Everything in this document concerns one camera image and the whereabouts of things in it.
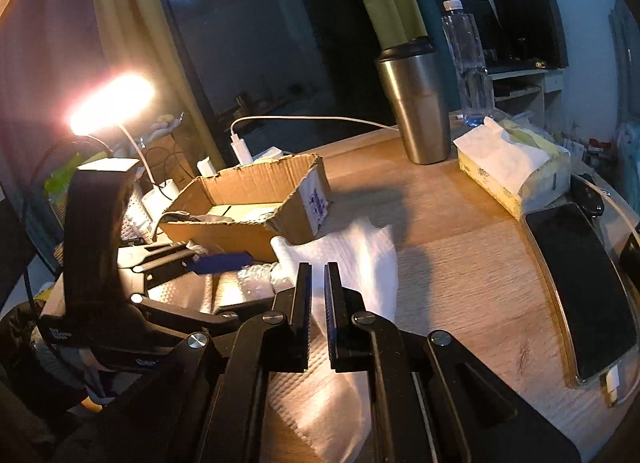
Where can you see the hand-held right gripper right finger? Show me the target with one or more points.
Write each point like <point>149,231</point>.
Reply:
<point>334,315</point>

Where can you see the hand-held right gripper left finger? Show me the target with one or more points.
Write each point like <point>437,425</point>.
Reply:
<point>302,315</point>

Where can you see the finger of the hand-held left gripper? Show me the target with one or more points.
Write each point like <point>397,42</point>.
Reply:
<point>180,308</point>
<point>220,263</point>

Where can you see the brown cardboard box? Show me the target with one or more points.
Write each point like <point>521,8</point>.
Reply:
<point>235,239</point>

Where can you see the white paper towel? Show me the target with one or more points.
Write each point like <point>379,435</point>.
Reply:
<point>362,268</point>

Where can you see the clear bubble wrap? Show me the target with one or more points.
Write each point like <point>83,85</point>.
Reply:
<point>255,280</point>

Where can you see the white woven plastic basket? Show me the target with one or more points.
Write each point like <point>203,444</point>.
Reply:
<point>135,215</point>

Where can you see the green packet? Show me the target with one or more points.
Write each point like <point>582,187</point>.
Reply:
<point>62,173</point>

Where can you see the white charger plug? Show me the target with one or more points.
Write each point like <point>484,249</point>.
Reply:
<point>241,149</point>

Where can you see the white power strip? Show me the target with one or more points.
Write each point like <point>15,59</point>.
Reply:
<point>267,154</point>

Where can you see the white desk lamp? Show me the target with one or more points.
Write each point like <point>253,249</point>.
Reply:
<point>115,98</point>

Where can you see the stainless steel tumbler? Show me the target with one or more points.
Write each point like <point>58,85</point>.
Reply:
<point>417,103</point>

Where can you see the yellow tissue pack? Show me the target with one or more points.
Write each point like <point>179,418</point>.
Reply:
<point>515,168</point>

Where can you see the black smartphone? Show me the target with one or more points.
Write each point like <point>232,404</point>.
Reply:
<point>582,293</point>

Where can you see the clear plastic water bottle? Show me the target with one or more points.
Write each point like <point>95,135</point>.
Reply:
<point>467,63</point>

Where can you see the white television stand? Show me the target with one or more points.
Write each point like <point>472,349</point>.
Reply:
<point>525,88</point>

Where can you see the black television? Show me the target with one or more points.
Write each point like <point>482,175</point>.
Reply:
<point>532,28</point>

